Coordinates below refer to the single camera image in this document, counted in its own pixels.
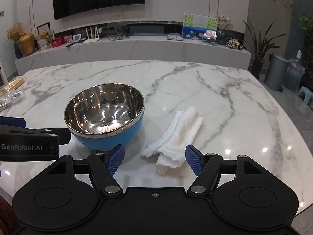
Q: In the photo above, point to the pink box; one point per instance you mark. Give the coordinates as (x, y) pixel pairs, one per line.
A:
(68, 39)

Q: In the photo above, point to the clear plastic bag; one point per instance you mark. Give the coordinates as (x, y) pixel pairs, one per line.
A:
(11, 99)

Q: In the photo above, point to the dried flower bunch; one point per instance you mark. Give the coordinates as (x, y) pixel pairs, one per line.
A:
(15, 31)

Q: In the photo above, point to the panda toys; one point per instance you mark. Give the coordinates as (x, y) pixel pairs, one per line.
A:
(234, 44)

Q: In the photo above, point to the small white desk display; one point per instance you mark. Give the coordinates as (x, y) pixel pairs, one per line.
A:
(76, 38)

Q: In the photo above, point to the white router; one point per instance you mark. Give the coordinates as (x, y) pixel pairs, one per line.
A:
(91, 39)

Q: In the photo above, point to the grey notebook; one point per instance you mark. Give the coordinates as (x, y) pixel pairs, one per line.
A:
(174, 37)

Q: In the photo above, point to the small green stool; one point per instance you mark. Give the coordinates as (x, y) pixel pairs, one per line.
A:
(305, 93)

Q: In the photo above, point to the gold vase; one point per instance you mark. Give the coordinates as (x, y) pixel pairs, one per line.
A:
(26, 44)

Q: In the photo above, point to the black framed certificate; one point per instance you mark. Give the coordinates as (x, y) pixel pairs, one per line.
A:
(43, 27)

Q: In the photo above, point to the flower pond painting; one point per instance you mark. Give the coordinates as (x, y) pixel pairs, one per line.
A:
(193, 28)

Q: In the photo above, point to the red box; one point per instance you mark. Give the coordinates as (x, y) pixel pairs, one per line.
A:
(57, 42)

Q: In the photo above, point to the bamboo mat roll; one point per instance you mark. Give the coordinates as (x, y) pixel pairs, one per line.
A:
(12, 84)

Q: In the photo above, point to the marble television console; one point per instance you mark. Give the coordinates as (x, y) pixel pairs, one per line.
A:
(146, 49)

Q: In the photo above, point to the white paper towel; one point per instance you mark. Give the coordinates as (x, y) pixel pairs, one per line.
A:
(176, 137)

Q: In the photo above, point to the shiny glass ornament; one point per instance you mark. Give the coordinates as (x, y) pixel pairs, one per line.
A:
(210, 36)

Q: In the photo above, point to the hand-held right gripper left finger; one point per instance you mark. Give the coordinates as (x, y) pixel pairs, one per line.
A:
(115, 161)

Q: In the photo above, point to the shiny steel bowl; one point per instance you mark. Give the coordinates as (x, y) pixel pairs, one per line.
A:
(110, 140)

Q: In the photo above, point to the round paper fan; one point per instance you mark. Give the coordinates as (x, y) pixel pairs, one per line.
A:
(224, 22)

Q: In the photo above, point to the person's reddish clothing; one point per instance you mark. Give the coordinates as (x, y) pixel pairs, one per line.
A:
(3, 215)

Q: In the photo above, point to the leafy green plant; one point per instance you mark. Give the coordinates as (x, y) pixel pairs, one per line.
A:
(307, 34)

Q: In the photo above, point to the long leaf potted plant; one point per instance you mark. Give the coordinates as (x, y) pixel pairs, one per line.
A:
(257, 66)

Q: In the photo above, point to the blue water jug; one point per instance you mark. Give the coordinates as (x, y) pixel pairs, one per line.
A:
(294, 74)

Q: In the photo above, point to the dark glass jar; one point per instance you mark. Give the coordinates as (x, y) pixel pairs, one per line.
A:
(222, 37)

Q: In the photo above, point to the teddy bear toy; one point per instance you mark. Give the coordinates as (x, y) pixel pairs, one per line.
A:
(43, 39)

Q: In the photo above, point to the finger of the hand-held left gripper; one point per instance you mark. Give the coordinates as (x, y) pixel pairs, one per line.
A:
(61, 135)
(12, 122)

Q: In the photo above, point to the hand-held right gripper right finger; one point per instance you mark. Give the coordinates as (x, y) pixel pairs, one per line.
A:
(194, 162)

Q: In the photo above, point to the grey trash can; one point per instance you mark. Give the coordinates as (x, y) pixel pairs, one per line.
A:
(275, 72)

